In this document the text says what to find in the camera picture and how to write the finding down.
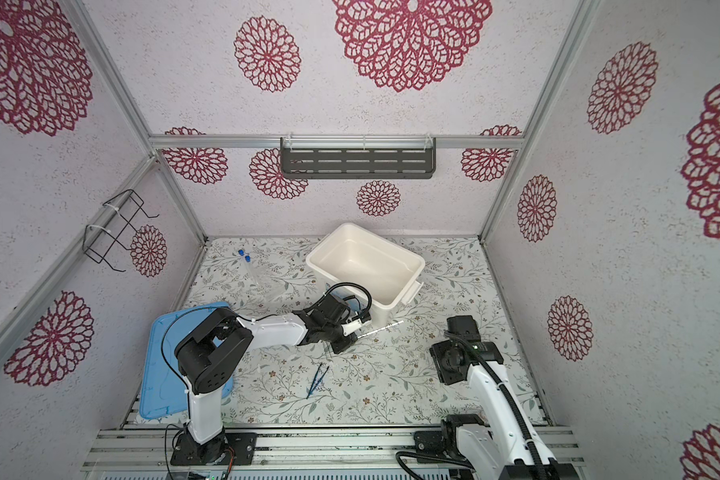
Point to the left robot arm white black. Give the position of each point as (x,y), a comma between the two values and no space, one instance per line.
(208,356)

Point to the clear plastic tube rack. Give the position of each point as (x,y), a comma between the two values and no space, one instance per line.
(257,276)

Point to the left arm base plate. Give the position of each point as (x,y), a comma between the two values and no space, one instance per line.
(225,449)

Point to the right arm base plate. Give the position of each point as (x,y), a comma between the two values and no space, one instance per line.
(432,443)

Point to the blue plastic lid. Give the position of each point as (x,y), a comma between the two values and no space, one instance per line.
(163,393)

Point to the white plastic bin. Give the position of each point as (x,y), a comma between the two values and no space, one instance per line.
(388,271)

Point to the black wire wall basket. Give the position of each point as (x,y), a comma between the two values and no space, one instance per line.
(113,229)

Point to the aluminium rail base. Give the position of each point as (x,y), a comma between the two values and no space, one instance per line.
(135,446)

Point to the dark grey wall shelf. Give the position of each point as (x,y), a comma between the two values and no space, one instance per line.
(357,160)

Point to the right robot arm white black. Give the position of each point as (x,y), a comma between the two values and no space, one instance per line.
(504,444)

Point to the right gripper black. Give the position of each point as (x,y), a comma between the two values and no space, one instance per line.
(445,375)

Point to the blue tweezers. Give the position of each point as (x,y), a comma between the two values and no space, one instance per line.
(317,379)

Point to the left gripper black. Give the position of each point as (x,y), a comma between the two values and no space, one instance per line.
(348,341)

